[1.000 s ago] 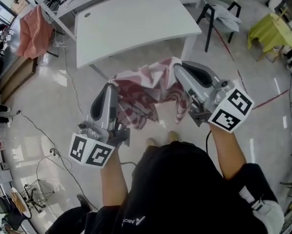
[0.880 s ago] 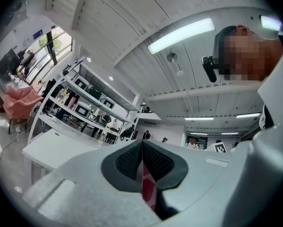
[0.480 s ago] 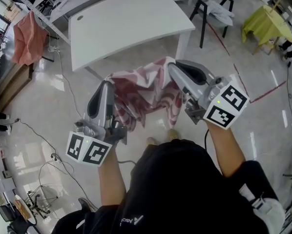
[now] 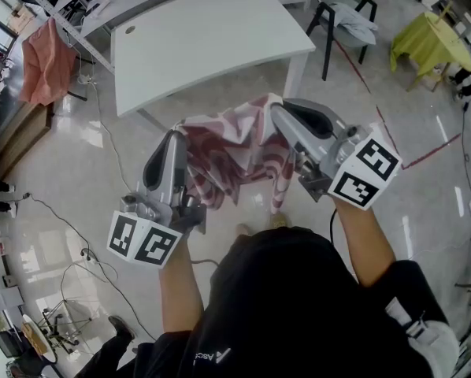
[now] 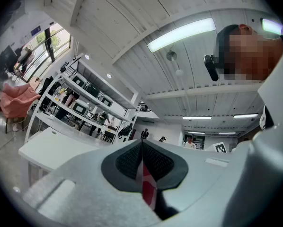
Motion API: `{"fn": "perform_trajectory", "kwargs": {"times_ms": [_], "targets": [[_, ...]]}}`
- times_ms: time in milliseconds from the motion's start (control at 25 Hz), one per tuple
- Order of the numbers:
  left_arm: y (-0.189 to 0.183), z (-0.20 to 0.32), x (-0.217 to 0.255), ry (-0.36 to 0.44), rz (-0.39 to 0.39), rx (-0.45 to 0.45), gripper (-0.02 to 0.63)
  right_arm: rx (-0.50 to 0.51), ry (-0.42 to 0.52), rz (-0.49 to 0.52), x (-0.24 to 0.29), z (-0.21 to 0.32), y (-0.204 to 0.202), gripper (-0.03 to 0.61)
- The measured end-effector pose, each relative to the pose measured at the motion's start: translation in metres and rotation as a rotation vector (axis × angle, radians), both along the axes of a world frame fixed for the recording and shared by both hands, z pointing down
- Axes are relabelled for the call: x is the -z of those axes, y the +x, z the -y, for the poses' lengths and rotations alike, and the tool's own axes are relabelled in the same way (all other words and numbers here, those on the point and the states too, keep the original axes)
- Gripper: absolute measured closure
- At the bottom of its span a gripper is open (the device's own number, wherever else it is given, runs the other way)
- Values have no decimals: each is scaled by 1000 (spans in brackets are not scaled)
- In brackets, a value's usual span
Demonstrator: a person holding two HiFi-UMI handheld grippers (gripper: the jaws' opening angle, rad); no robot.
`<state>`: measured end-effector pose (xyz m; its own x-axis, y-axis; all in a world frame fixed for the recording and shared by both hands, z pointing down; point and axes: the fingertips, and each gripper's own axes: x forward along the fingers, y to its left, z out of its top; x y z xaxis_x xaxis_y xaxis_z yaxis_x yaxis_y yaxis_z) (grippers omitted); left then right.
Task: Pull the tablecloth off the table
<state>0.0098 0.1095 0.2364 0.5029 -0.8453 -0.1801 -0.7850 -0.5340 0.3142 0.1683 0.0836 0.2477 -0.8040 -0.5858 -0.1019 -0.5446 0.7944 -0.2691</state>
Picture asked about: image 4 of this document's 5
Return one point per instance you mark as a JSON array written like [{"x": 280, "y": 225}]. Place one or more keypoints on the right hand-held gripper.
[{"x": 363, "y": 171}]

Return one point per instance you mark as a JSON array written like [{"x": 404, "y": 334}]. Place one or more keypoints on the red white checkered cloth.
[{"x": 235, "y": 148}]

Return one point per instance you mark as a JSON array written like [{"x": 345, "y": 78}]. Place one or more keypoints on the salmon pink hanging cloth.
[{"x": 46, "y": 69}]

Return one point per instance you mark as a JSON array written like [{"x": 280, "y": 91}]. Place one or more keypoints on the person's left forearm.
[{"x": 180, "y": 290}]

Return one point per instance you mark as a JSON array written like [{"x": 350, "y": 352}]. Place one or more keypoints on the white table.
[{"x": 204, "y": 41}]

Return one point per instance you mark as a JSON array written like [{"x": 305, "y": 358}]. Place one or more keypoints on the person's right forearm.
[{"x": 365, "y": 242}]

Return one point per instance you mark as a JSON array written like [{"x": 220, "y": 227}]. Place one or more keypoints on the wooden platform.
[{"x": 23, "y": 136}]

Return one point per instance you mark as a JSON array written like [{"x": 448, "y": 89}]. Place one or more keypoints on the black frame chair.
[{"x": 328, "y": 41}]

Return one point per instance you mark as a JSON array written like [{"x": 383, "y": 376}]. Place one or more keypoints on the person's tan shoe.
[
  {"x": 241, "y": 230},
  {"x": 277, "y": 219}
]

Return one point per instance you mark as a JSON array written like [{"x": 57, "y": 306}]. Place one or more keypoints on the yellow-green table cover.
[{"x": 428, "y": 45}]

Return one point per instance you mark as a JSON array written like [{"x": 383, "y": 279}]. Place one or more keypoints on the person's black shirt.
[{"x": 279, "y": 309}]

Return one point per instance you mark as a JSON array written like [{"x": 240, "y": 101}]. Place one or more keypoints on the red floor tape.
[{"x": 431, "y": 152}]

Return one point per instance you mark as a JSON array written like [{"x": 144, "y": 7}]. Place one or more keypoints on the grey shoulder bag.
[{"x": 432, "y": 345}]

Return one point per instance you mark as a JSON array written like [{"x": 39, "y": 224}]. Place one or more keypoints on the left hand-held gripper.
[{"x": 145, "y": 242}]

